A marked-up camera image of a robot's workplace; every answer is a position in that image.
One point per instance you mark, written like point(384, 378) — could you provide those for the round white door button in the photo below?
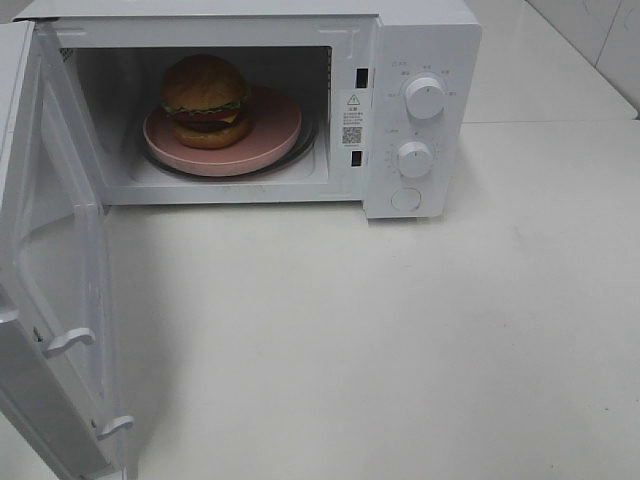
point(406, 199)

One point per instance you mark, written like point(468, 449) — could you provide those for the pink round plate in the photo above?
point(268, 103)

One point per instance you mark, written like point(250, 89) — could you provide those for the burger with lettuce and cheese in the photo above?
point(205, 99)

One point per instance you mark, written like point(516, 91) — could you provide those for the white microwave door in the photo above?
point(58, 380)

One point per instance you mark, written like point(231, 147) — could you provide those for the glass microwave turntable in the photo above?
point(307, 145)

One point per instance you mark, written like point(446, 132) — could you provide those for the lower white microwave knob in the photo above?
point(415, 159)

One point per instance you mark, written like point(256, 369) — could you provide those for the white microwave knob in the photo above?
point(415, 159)
point(424, 96)

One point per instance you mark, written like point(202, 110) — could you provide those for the white warning label sticker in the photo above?
point(354, 118)

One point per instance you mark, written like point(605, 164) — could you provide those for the white microwave oven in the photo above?
point(118, 52)

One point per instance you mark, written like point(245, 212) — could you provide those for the upper white microwave knob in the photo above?
point(424, 96)

